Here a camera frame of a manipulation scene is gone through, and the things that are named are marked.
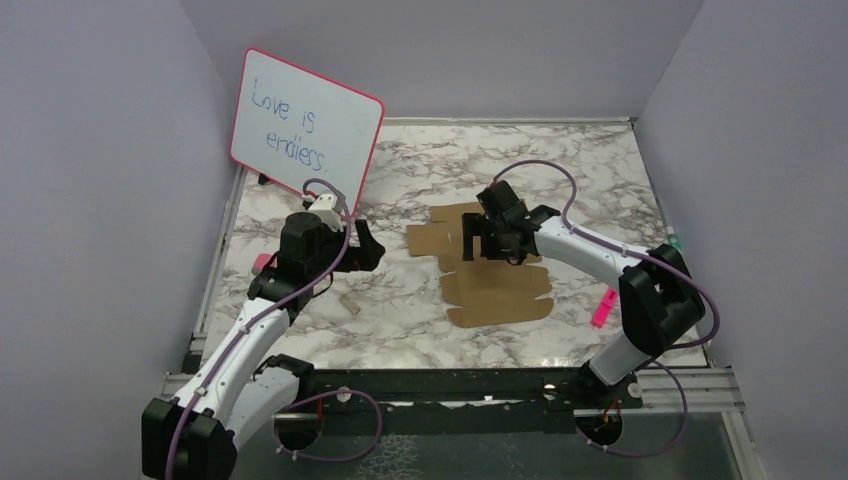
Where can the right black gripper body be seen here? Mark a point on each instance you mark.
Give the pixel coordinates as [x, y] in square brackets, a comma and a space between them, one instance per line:
[496, 244]

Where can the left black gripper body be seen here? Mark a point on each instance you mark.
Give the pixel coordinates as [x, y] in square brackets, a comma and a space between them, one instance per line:
[331, 245]

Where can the brown cardboard box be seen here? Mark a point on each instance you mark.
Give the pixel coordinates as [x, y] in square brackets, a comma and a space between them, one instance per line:
[480, 292]

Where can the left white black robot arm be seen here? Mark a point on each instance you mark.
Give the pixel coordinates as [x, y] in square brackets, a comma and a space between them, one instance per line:
[198, 432]

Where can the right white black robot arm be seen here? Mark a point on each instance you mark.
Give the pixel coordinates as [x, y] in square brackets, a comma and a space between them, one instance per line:
[659, 300]

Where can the small cork stopper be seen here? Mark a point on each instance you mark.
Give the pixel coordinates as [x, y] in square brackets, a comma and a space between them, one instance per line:
[350, 305]

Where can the pink eraser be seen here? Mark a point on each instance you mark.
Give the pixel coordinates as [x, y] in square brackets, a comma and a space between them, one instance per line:
[260, 262]

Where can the pink marker pen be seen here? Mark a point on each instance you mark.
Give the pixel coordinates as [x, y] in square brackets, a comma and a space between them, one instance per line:
[604, 309]

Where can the green capped marker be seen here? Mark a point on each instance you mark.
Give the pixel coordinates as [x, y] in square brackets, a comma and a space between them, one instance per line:
[673, 238]

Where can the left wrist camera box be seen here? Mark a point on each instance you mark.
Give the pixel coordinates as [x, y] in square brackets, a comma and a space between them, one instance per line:
[328, 207]

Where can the white board with pink frame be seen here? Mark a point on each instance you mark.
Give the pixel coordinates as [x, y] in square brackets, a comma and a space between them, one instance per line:
[292, 124]

